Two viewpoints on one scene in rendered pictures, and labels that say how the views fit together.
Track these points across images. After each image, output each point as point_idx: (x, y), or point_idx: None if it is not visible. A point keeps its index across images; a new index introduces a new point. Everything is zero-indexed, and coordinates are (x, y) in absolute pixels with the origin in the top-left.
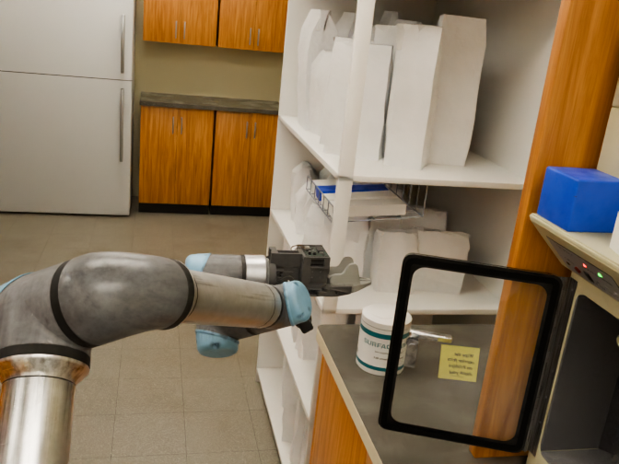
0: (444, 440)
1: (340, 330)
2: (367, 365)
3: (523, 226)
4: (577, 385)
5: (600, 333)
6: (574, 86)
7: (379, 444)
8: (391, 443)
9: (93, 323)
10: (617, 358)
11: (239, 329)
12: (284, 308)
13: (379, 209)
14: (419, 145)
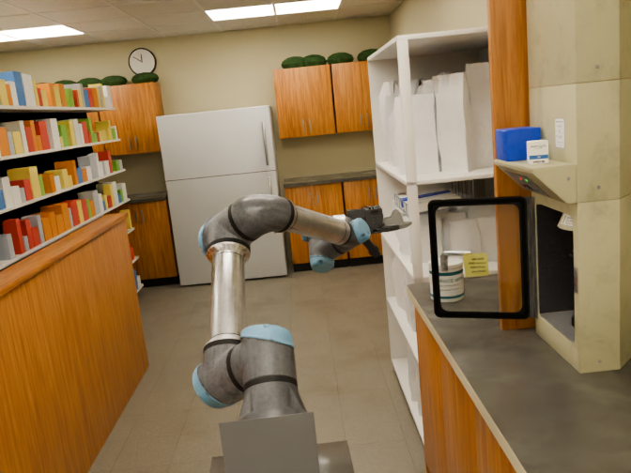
0: (484, 325)
1: (423, 285)
2: None
3: (496, 170)
4: (552, 265)
5: (559, 228)
6: (506, 82)
7: (438, 329)
8: (447, 328)
9: (248, 223)
10: None
11: (331, 250)
12: (352, 232)
13: None
14: (463, 154)
